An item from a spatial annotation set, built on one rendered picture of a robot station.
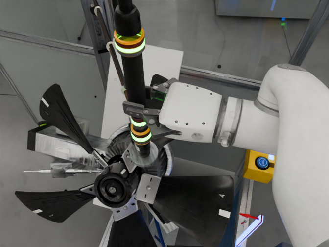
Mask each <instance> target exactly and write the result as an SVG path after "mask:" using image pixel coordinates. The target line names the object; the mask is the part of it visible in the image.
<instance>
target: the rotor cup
mask: <svg viewBox="0 0 329 247"><path fill-rule="evenodd" d="M122 155H123V153H119V154H116V155H114V156H113V157H112V158H111V159H109V161H108V163H109V165H108V166H107V167H105V170H104V171H103V172H102V173H101V174H100V175H99V176H98V177H97V178H96V180H95V182H94V193H95V195H96V197H97V198H98V200H99V201H100V202H101V203H102V204H104V205H106V206H108V207H111V208H120V207H123V206H124V205H126V204H127V203H128V202H129V200H130V199H131V197H132V196H133V195H132V193H133V191H134V190H135V192H134V193H136V191H137V188H138V185H139V182H140V180H141V176H142V174H143V173H147V171H146V170H145V167H138V168H137V170H136V172H135V174H134V175H133V174H132V173H129V171H128V169H127V167H126V165H125V162H124V160H123V158H122ZM124 169H125V170H126V171H125V172H124V173H123V174H121V172H122V171H123V170H124ZM110 187H114V188H115V189H116V192H115V193H111V192H110V191H109V188H110ZM134 193H133V194H134Z"/></svg>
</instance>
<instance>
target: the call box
mask: <svg viewBox="0 0 329 247"><path fill-rule="evenodd" d="M261 157H263V158H265V159H267V161H268V166H267V167H266V168H261V167H259V166H258V165H257V160H258V159H259V158H261ZM275 160H276V156H274V160H271V159H269V154H266V153H261V152H257V151H253V150H249V149H246V156H245V163H244V169H243V178H247V179H251V180H254V181H258V182H262V183H266V184H268V183H269V181H270V180H271V179H272V177H273V172H274V168H272V167H269V163H270V162H271V163H275Z"/></svg>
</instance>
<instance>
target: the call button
mask: <svg viewBox="0 0 329 247"><path fill-rule="evenodd" d="M257 165H258V166H259V167H261V168H266V167H267V166H268V161H267V159H265V158H263V157H261V158H259V159H258V160H257Z"/></svg>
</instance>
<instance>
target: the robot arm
mask: <svg viewBox="0 0 329 247"><path fill-rule="evenodd" d="M145 92H146V99H152V98H155V99H158V100H161V101H163V102H164V103H163V106H162V108H161V110H160V109H148V108H144V105H142V104H137V103H133V102H129V101H124V102H123V104H122V106H123V111H124V113H125V114H127V115H129V116H133V117H137V118H142V119H143V120H144V122H146V124H147V126H148V127H149V129H150V133H151V136H152V138H154V139H156V138H160V137H163V136H164V137H168V138H172V139H178V140H184V141H191V142H205V143H211V142H212V139H215V137H216V136H218V143H221V145H222V146H224V147H227V146H229V145H230V146H235V147H239V148H245V149H249V150H253V151H257V152H261V153H266V154H270V155H273V156H276V160H275V166H274V172H273V179H272V191H273V198H274V201H275V205H276V207H277V210H278V212H279V215H280V217H281V219H282V222H283V224H284V227H285V229H286V231H287V234H288V236H289V238H290V240H291V243H292V245H293V247H329V89H328V88H327V87H326V86H325V85H324V84H323V83H322V82H321V81H320V80H319V79H317V78H316V77H315V76H314V75H312V74H311V73H310V72H308V71H306V70H305V69H303V68H301V67H300V66H296V65H292V64H288V63H286V64H277V65H275V66H273V67H271V68H270V69H269V70H268V72H267V73H266V75H265V77H264V79H263V81H262V84H261V87H260V90H259V93H258V97H257V99H256V100H255V101H250V100H245V99H238V98H234V97H228V99H227V102H225V101H224V99H225V98H222V95H220V94H218V93H215V92H213V91H210V90H207V89H204V88H201V87H197V86H194V85H190V84H185V83H181V82H180V81H178V80H177V79H176V78H174V77H173V78H171V79H170V80H168V81H167V82H165V83H162V84H160V85H156V84H155V85H153V86H152V87H151V86H146V85H145ZM156 124H160V128H158V127H157V126H156Z"/></svg>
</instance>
